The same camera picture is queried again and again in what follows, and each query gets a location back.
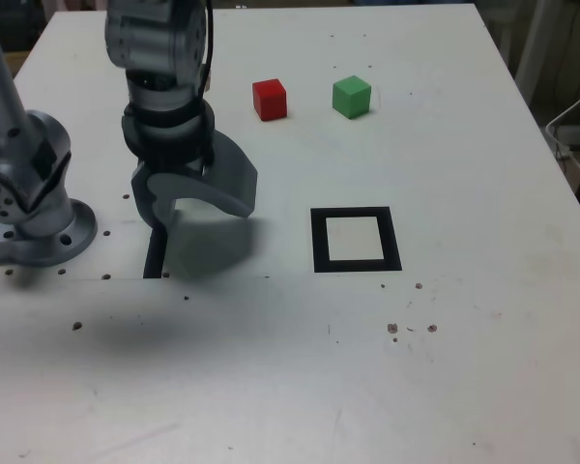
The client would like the white cable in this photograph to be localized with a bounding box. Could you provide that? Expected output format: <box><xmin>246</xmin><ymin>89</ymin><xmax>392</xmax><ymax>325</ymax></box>
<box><xmin>544</xmin><ymin>79</ymin><xmax>580</xmax><ymax>183</ymax></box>

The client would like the black tape strip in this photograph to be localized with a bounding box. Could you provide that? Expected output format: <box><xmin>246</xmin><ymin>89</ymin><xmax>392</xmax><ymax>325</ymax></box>
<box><xmin>142</xmin><ymin>225</ymin><xmax>171</xmax><ymax>280</ymax></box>

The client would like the black tape square outline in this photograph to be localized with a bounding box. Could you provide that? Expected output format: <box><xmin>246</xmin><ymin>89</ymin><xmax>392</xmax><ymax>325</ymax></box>
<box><xmin>309</xmin><ymin>206</ymin><xmax>403</xmax><ymax>274</ymax></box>

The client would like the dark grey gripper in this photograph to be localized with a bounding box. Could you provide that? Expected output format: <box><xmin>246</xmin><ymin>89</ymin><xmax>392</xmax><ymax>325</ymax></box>
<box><xmin>130</xmin><ymin>130</ymin><xmax>261</xmax><ymax>229</ymax></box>

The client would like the green cube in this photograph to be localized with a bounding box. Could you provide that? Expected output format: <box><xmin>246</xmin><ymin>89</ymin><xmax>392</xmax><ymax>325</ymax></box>
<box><xmin>332</xmin><ymin>74</ymin><xmax>372</xmax><ymax>121</ymax></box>

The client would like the pale metal stand leg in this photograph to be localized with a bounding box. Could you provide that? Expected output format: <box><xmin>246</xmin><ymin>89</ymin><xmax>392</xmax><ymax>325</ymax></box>
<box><xmin>515</xmin><ymin>0</ymin><xmax>555</xmax><ymax>98</ymax></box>

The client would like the red cube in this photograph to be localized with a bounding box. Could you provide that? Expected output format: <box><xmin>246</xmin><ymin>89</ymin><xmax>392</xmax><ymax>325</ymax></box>
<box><xmin>251</xmin><ymin>78</ymin><xmax>289</xmax><ymax>122</ymax></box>

